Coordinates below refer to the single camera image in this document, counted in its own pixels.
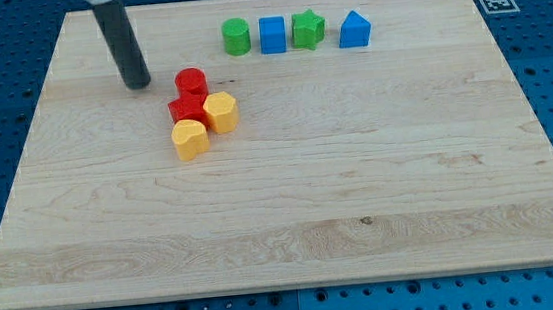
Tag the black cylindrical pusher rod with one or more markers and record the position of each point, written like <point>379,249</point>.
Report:
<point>118,33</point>

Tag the blue cube block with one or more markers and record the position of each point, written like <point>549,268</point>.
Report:
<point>272,35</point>

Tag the green cylinder block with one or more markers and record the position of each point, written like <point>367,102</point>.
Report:
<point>236,36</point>

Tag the blue pentagon block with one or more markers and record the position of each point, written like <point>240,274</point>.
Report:
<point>355,31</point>

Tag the light wooden board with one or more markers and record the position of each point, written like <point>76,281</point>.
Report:
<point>416,156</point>

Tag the yellow heart block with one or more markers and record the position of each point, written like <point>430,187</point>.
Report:
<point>190,139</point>

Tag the white fiducial marker tag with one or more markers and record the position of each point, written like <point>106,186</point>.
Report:
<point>492,7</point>

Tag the green star block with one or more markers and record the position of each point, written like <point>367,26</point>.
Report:
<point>308,29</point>

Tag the red cylinder block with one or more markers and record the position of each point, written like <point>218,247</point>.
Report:
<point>191,81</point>

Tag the red star block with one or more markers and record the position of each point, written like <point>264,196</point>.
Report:
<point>189,106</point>

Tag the yellow hexagon block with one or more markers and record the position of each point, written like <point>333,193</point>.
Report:
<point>222,112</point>

